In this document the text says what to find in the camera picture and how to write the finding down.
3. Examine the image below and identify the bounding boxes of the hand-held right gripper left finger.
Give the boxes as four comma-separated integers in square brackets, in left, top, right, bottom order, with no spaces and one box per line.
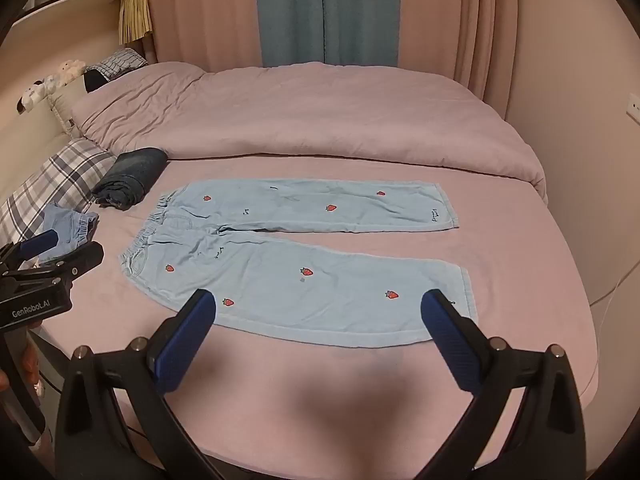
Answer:
[54,287,226,480]

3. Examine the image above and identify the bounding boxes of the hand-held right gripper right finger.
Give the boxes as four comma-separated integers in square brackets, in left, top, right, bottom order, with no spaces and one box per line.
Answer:
[420,287,587,480]

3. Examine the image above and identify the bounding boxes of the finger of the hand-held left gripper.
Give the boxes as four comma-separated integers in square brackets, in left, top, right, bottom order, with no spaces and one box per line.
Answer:
[27,241,105,286]
[0,229,60,267]

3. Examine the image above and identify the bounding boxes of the light blue strawberry pants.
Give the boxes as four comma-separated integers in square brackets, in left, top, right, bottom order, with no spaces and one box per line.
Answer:
[118,178,481,348]

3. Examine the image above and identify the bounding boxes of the dark blue folded pants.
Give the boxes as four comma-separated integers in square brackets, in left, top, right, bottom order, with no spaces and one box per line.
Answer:
[91,147,169,209]

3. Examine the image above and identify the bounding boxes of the light blue folded jeans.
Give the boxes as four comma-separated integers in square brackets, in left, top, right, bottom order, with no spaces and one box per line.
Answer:
[37,203,99,263]

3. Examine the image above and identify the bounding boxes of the large plaid pillow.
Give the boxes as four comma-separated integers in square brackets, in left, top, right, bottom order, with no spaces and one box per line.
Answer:
[0,137,117,256]

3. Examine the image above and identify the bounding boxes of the pink bed sheet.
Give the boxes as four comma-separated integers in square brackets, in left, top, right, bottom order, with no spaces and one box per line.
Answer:
[37,152,598,476]

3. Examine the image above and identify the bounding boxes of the white and black plush dog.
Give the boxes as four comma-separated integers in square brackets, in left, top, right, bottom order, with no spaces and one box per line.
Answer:
[15,76,59,114]

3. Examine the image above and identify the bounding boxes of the dark pillow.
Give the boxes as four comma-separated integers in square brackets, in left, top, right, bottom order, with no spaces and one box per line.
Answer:
[82,67,109,92]

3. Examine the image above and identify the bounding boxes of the white plush toy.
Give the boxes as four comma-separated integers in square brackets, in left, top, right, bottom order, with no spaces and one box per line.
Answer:
[55,59,87,84]

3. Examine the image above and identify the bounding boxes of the small plaid pillow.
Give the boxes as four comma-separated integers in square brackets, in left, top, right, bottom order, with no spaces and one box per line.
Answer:
[86,48,149,81]

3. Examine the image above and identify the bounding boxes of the white shelf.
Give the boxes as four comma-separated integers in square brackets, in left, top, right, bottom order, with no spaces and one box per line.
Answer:
[9,0,137,58]

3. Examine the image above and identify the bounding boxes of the pink duvet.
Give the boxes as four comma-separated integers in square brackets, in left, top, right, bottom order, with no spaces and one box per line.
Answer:
[72,61,548,204]

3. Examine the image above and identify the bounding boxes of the pink curtain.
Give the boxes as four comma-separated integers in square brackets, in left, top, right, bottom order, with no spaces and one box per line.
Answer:
[145,0,263,73]
[397,0,531,121]

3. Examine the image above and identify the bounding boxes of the teal curtain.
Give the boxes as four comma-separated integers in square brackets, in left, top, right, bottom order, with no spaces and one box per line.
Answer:
[254,0,325,68]
[320,0,401,67]

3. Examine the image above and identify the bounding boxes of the white cable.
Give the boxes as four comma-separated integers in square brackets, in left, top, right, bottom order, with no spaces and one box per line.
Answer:
[587,259,640,311]

